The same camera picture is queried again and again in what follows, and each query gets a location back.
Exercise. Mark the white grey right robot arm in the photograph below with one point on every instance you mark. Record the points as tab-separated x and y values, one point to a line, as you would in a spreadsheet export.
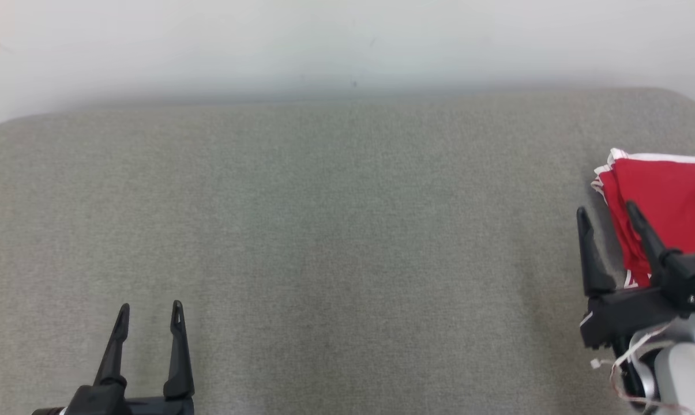
682	374

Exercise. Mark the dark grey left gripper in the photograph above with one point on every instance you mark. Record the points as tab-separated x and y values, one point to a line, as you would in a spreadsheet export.
105	400

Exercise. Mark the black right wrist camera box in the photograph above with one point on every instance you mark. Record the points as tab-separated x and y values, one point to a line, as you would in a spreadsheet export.
690	274

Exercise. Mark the red shorts with white stripe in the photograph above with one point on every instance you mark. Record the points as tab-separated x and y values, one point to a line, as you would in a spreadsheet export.
676	190

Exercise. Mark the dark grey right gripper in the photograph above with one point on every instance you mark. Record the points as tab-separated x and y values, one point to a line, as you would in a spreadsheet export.
630	311

